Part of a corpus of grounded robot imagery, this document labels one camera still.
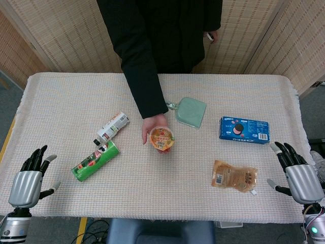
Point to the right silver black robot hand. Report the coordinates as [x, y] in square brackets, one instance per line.
[306, 181]

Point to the brown packaged bread snack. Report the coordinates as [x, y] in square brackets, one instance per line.
[233, 176]

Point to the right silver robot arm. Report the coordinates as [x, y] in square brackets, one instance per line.
[314, 223]

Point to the person's hand holding jelly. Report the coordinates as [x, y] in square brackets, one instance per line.
[152, 127]

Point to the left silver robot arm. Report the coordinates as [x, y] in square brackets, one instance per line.
[14, 225]

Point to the white labelled drink bottle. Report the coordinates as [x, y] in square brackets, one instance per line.
[111, 128]

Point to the white woven tablecloth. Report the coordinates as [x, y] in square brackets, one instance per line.
[162, 152]

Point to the bamboo folding screen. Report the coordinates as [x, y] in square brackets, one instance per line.
[63, 33]

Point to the orange fruit jelly cup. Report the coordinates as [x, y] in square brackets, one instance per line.
[162, 138]

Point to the blue Oreo box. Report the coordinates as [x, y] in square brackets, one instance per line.
[244, 130]

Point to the person in black coat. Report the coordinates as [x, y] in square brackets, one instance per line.
[157, 45]

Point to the person's hand holding phone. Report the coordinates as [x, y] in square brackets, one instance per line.
[212, 36]

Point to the mint green pouch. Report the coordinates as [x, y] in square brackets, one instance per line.
[190, 111]

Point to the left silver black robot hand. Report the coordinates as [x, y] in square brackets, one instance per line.
[25, 184]

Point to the green Pringles can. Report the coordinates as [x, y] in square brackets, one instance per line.
[97, 160]

